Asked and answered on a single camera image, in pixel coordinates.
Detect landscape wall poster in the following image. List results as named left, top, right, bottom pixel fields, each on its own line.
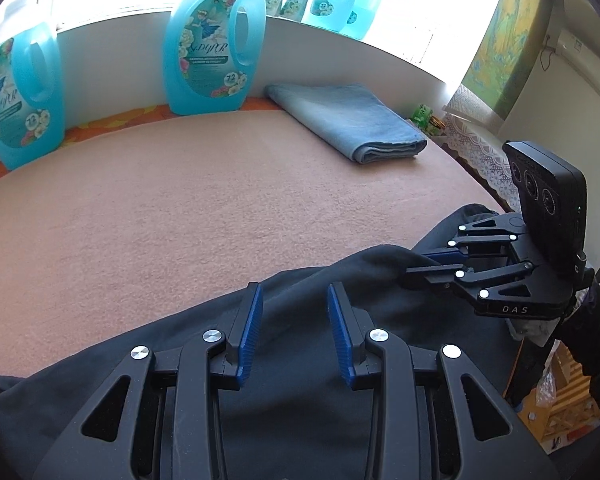
left=459, top=0, right=552, bottom=122

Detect green tea carton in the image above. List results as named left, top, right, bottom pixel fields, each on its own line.
left=412, top=102, right=435, bottom=128

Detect black pants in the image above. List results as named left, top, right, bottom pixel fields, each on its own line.
left=0, top=203, right=561, bottom=480

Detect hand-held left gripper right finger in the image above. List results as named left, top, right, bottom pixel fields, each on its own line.
left=327, top=281, right=561, bottom=480

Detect white lace tablecloth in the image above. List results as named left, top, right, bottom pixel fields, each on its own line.
left=442, top=84, right=527, bottom=211

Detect folded blue jeans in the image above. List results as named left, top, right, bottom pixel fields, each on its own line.
left=264, top=82, right=428, bottom=165

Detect pink blanket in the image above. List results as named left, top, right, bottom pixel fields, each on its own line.
left=0, top=110, right=501, bottom=378

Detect black power cable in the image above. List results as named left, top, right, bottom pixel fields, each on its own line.
left=539, top=34, right=561, bottom=72

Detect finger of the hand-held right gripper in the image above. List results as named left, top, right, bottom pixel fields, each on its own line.
left=405, top=259, right=573, bottom=317
left=422, top=215, right=526, bottom=263

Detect white air conditioner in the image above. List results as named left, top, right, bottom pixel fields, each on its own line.
left=555, top=27, right=598, bottom=58

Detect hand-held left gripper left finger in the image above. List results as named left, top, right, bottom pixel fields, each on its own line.
left=32, top=282, right=265, bottom=480

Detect wooden slatted bench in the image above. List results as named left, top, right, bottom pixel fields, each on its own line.
left=502, top=345, right=600, bottom=456

